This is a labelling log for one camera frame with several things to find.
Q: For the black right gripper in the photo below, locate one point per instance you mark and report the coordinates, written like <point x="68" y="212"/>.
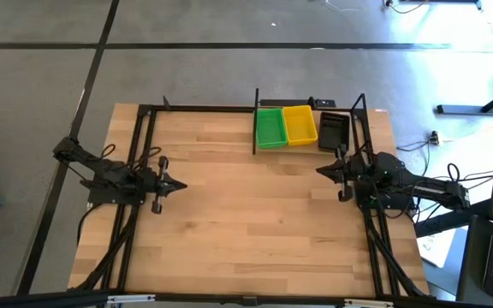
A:
<point x="358" y="171"/>

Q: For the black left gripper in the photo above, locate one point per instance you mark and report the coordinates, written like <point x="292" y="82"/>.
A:
<point x="156" y="184"/>

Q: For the black plastic basket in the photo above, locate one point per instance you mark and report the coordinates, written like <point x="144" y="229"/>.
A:
<point x="334" y="132"/>

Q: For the yellow plastic basket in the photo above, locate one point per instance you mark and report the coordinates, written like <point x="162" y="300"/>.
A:
<point x="300" y="125"/>

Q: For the green plastic basket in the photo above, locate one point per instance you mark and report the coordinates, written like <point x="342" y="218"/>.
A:
<point x="271" y="128"/>

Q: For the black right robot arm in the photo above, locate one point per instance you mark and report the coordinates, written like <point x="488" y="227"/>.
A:
<point x="422" y="186"/>

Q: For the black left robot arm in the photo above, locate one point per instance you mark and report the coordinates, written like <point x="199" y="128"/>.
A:
<point x="109" y="171"/>

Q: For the black power plug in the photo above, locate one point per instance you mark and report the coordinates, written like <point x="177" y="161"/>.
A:
<point x="434" y="138"/>

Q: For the black aluminium crossbeam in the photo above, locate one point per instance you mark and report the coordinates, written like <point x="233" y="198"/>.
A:
<point x="229" y="300"/>

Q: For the white paper sheet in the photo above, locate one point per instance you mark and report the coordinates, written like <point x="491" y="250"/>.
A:
<point x="437" y="248"/>

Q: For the black desk base on floor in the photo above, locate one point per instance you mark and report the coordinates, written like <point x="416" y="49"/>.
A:
<point x="465" y="109"/>

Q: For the black side desk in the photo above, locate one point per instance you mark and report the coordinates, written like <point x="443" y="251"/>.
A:
<point x="473" y="256"/>

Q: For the silver metal bracket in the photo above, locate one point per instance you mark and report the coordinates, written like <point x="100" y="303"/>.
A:
<point x="368" y="303"/>
<point x="131" y="299"/>

